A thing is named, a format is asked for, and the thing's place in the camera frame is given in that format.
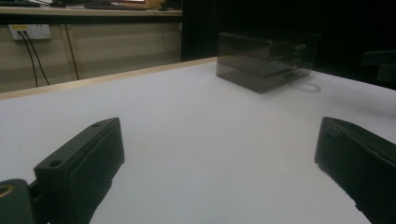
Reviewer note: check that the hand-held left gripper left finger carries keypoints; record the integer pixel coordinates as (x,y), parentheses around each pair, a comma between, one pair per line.
(81,161)

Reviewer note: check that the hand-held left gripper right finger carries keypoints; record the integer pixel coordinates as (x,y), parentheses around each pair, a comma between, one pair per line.
(358,155)

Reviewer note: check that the smoky transparent drawer box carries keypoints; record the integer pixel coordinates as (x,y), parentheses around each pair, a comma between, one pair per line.
(246,59)

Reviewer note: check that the beige wooden cabinet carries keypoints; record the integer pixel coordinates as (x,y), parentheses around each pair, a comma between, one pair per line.
(118,46)

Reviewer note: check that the white table cover sheet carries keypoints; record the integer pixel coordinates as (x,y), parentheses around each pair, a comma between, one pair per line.
(202,124)

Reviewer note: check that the black curtain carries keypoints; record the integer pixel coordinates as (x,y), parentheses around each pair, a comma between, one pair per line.
(280,15)

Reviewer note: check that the white wall socket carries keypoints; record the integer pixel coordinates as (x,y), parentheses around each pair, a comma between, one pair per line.
(40,31)

